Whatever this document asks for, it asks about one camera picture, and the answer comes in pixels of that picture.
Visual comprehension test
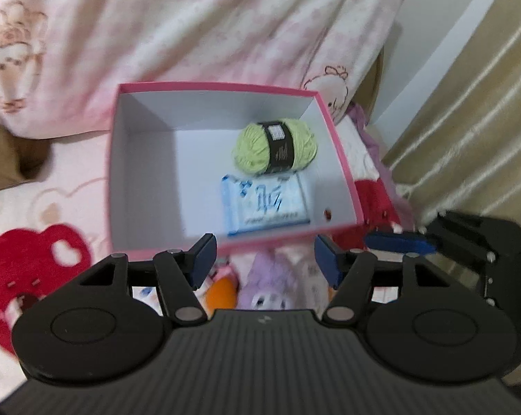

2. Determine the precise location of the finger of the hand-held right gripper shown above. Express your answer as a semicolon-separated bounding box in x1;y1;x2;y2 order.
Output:
365;210;500;265

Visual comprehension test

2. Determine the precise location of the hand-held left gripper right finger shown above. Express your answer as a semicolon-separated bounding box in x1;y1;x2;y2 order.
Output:
314;234;452;326

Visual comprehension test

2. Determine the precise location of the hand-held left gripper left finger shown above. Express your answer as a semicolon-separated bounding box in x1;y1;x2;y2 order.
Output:
76;233;218;328

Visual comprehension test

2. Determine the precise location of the orange white tissue packet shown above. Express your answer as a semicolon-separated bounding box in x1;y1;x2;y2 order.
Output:
204;277;240;311

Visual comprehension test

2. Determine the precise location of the purple plush toy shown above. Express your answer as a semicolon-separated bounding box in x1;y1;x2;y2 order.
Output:
236;251;306;311

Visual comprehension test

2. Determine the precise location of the pink cardboard box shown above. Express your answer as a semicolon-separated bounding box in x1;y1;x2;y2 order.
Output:
108;81;365;253

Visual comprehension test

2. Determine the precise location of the blue white wipes packet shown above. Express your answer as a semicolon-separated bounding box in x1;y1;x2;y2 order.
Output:
221;174;311;238

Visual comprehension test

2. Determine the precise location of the purple cloth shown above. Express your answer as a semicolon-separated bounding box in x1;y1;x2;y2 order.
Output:
347;103;393;182

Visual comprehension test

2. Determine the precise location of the green yarn ball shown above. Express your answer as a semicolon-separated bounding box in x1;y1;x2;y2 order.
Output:
232;119;319;178

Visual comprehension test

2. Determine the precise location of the beige striped curtain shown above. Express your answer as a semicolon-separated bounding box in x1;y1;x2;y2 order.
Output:
381;0;521;243

